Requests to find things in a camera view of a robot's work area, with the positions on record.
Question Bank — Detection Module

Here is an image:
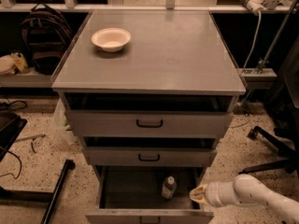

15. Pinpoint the grey drawer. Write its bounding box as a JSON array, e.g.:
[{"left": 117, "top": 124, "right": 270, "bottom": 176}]
[
  {"left": 83, "top": 137, "right": 217, "bottom": 167},
  {"left": 86, "top": 166, "right": 214, "bottom": 224},
  {"left": 66, "top": 92, "right": 233, "bottom": 138}
]

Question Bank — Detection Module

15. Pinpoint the white round object on shelf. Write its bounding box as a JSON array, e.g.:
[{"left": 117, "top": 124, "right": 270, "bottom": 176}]
[{"left": 0, "top": 55, "right": 16, "bottom": 76}]

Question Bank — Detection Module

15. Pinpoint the grey top drawer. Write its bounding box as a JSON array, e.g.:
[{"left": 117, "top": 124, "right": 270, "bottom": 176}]
[{"left": 66, "top": 92, "right": 233, "bottom": 138}]

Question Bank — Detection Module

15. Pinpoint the black table leg frame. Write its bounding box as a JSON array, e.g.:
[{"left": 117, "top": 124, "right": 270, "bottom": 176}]
[{"left": 0, "top": 160, "right": 76, "bottom": 224}]

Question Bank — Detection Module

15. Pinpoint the grey middle drawer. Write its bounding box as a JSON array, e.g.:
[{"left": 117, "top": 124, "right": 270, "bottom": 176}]
[{"left": 83, "top": 137, "right": 217, "bottom": 167}]

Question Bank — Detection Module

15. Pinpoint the metal clamp rod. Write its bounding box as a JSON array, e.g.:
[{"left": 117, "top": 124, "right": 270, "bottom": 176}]
[{"left": 254, "top": 0, "right": 299, "bottom": 74}]

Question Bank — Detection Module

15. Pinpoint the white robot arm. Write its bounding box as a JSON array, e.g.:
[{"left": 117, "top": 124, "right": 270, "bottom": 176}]
[{"left": 189, "top": 174, "right": 299, "bottom": 224}]

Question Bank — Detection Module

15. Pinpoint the dark backpack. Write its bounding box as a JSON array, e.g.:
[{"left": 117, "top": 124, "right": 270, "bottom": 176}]
[{"left": 20, "top": 3, "right": 74, "bottom": 75}]

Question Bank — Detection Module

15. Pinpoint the white paper bowl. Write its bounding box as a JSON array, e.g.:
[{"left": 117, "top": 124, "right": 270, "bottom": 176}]
[{"left": 91, "top": 28, "right": 131, "bottom": 52}]

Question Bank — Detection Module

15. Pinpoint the black office chair base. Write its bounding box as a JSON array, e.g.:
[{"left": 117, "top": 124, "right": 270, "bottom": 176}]
[{"left": 239, "top": 125, "right": 299, "bottom": 175}]

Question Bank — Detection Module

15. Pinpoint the grey bottom drawer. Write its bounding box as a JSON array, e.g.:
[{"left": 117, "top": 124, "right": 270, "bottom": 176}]
[{"left": 86, "top": 166, "right": 214, "bottom": 224}]

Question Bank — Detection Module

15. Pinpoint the small yellow bottle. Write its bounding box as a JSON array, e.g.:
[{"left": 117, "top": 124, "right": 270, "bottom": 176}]
[{"left": 11, "top": 51, "right": 30, "bottom": 74}]

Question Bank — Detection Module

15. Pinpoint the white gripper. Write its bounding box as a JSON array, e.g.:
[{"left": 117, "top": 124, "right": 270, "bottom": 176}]
[{"left": 190, "top": 182, "right": 235, "bottom": 207}]

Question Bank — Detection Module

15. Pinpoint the grey drawer cabinet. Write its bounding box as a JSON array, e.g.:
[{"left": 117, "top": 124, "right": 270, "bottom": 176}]
[{"left": 50, "top": 9, "right": 247, "bottom": 224}]

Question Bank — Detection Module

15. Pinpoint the white power strip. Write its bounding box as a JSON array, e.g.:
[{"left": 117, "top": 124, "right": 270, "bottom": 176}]
[{"left": 239, "top": 0, "right": 266, "bottom": 15}]

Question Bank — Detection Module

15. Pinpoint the clear plastic bottle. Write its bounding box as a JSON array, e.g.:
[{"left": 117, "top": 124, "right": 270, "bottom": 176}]
[{"left": 161, "top": 176, "right": 177, "bottom": 200}]

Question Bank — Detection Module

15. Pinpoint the black cable on floor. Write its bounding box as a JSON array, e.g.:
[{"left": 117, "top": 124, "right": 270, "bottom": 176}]
[{"left": 0, "top": 145, "right": 23, "bottom": 180}]

